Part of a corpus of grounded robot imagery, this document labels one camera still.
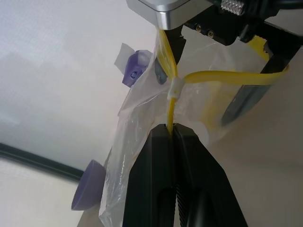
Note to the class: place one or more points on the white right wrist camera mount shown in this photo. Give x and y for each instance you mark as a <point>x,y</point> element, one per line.
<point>165,11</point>

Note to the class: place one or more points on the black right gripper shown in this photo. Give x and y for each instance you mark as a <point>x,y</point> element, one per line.
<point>227,26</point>

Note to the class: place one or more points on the clear plastic bag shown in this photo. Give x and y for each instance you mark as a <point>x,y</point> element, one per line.
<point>137,123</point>

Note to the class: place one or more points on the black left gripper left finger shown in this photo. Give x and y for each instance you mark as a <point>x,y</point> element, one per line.
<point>151,179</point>

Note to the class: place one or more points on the black edge strip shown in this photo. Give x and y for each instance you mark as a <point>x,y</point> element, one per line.
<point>35,159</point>

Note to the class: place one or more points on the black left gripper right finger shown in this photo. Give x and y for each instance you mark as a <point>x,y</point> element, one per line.
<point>201,189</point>

